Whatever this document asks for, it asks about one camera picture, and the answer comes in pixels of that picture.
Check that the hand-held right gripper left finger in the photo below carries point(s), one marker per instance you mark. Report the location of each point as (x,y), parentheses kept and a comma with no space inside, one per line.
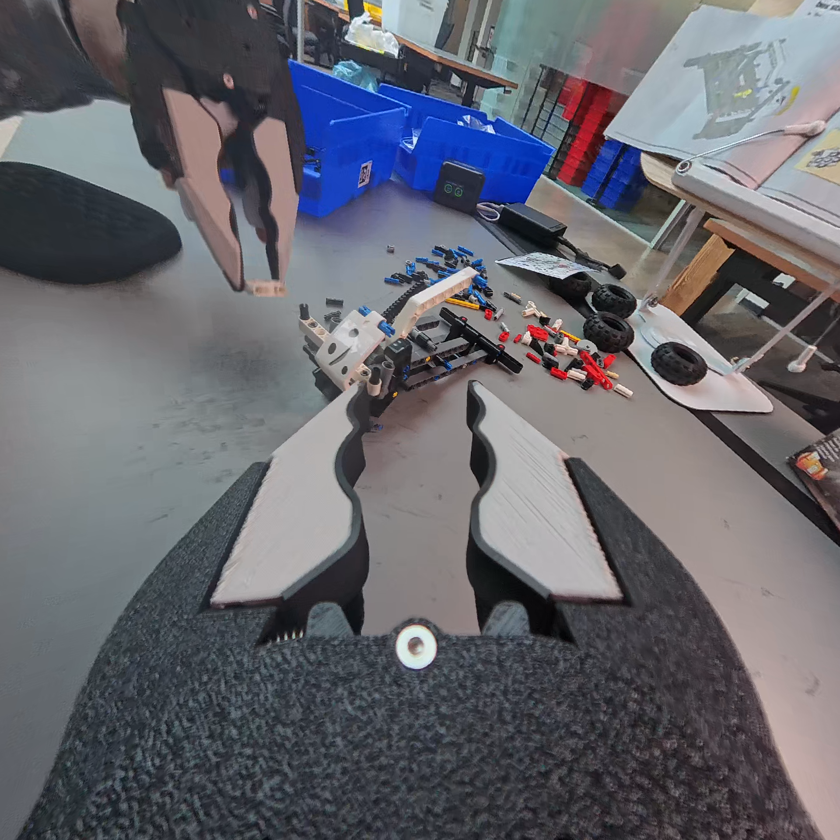
(295,525)

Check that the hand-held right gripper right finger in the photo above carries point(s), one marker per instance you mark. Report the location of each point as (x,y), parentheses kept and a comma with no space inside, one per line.
(538,525)

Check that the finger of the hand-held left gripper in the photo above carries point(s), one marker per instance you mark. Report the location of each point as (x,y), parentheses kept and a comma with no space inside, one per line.
(200,170)
(282,177)

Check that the blue bin with square tag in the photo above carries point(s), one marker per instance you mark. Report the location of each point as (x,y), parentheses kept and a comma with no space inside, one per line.
(341,164)

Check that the white square toy connector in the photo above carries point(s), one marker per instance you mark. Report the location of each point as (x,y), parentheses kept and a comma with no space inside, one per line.
(266,287)

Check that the white spotted toy panel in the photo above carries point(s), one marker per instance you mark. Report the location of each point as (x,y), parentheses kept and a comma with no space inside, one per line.
(348,348)

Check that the grey black toy chassis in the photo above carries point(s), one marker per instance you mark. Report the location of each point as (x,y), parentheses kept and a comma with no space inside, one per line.
(453,348)

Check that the instruction booklet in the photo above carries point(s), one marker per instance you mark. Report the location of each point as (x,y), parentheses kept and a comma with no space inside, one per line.
(722,85)

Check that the person's left forearm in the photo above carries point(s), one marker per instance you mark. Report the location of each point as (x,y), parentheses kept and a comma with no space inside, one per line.
(33,59)

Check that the grey desk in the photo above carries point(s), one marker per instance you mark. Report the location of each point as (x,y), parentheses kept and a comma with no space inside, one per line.
(164,394)

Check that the person's left hand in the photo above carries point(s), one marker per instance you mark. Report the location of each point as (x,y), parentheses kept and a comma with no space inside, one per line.
(98,39)

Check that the teal plastic bag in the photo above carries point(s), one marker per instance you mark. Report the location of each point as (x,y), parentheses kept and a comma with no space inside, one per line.
(354,75)

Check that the black oval pad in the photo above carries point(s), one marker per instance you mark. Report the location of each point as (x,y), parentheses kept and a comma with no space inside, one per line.
(79,223)

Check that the white plastic bag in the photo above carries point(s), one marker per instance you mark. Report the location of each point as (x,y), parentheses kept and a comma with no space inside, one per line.
(371,36)

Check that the pile of red white pieces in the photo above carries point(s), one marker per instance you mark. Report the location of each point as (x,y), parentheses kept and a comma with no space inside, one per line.
(571,361)

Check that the black power bank green display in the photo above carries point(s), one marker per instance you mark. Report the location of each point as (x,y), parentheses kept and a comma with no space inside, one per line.
(459,187)

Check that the pile of blue black pins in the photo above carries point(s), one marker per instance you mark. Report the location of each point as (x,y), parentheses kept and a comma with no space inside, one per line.
(453,269)

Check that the clear plastic bag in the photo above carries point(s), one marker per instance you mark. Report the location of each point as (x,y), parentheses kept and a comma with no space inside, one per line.
(478,123)

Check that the white storage container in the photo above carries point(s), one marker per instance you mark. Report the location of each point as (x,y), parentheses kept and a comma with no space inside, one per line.
(413,16)

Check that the black toy tire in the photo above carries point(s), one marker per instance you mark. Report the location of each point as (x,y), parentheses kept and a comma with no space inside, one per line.
(571,287)
(608,331)
(615,300)
(679,363)

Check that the brown top table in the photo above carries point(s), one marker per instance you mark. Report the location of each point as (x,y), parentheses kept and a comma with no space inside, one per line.
(459,65)

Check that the blue plastic bin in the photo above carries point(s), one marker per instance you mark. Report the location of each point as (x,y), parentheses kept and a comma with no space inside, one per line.
(499,164)

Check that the yellow toy axle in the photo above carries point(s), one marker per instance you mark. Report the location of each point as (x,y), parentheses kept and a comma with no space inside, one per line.
(463,302)

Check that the white booklet stand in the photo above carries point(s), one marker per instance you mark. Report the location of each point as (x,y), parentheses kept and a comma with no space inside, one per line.
(722,394)

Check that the black power adapter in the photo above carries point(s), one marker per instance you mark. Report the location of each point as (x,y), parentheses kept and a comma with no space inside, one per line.
(531,221)

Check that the sticker sheet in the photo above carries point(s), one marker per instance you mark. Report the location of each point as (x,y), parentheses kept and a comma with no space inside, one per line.
(544,264)

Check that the toy truck box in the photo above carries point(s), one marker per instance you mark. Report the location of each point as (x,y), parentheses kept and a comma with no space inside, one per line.
(820,472)

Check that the wooden side table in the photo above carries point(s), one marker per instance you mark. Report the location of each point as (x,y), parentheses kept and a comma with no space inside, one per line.
(702,269)

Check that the stack of red blue crates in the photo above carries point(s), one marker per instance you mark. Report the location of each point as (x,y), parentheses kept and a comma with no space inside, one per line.
(584,131)

